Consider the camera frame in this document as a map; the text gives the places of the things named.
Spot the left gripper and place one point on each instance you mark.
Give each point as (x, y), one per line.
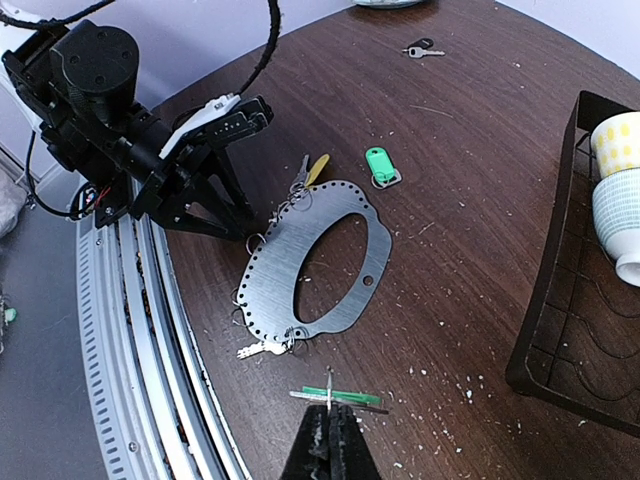
(179, 196)

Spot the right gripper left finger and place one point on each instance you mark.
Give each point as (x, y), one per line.
(309, 455)

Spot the aluminium rail frame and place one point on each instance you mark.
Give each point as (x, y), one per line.
(154, 407)

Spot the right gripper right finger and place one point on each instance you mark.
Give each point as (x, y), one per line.
(349, 455)

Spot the pale green plate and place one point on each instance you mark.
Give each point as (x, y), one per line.
(386, 4)

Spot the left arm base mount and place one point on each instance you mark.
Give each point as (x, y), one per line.
(95, 200)

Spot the black wire dish rack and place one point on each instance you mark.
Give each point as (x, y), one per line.
(578, 346)

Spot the grey striped bowl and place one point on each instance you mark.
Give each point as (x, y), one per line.
(615, 207)

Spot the black tagged silver key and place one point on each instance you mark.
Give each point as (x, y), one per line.
(422, 48)

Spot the white bag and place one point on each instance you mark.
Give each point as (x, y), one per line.
(12, 200)

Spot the yellow dotted bowl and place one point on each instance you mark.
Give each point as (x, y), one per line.
(616, 143)

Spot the yellow tagged key bunch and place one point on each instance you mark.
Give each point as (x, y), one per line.
(307, 175)

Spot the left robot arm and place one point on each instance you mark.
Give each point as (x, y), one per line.
(79, 83)

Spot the green tagged key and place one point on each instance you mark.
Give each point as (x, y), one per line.
(383, 172)
(361, 401)

